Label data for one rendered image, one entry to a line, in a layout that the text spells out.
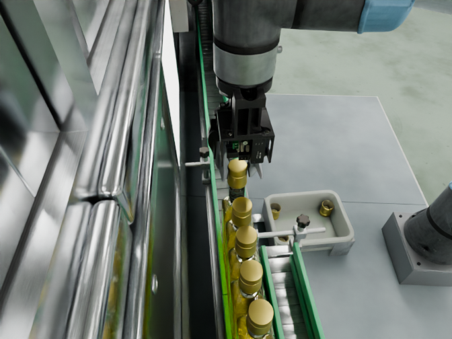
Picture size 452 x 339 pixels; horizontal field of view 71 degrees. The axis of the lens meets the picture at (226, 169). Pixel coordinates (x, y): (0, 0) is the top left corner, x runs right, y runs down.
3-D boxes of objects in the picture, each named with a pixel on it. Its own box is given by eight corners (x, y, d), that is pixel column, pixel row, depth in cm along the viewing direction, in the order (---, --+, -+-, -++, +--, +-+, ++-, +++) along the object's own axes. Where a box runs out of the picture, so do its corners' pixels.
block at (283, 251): (255, 257, 85) (257, 244, 79) (290, 253, 85) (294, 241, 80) (258, 270, 82) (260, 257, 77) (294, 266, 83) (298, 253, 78)
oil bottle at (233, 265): (227, 289, 72) (227, 241, 57) (251, 286, 73) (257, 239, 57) (229, 315, 69) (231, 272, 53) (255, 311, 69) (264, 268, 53)
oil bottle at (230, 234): (224, 265, 76) (224, 214, 60) (247, 262, 77) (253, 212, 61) (227, 288, 73) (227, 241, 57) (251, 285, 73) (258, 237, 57)
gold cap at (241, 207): (231, 210, 58) (231, 196, 55) (250, 210, 58) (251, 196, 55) (231, 227, 56) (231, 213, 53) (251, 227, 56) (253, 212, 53)
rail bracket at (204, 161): (187, 177, 95) (183, 145, 85) (210, 176, 96) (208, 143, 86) (187, 188, 93) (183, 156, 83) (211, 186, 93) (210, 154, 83)
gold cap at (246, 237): (233, 239, 54) (234, 225, 51) (253, 237, 54) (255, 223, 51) (236, 259, 52) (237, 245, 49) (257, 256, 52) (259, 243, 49)
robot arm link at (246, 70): (210, 25, 39) (276, 23, 39) (211, 60, 42) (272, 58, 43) (215, 57, 34) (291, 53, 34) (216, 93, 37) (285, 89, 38)
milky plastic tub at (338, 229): (261, 211, 102) (264, 194, 96) (329, 205, 103) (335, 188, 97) (272, 261, 90) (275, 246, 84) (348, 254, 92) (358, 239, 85)
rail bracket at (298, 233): (250, 245, 79) (253, 217, 70) (316, 239, 80) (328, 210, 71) (252, 256, 77) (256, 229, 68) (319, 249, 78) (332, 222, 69)
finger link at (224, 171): (212, 198, 52) (219, 159, 46) (209, 172, 56) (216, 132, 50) (230, 199, 53) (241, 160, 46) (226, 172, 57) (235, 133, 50)
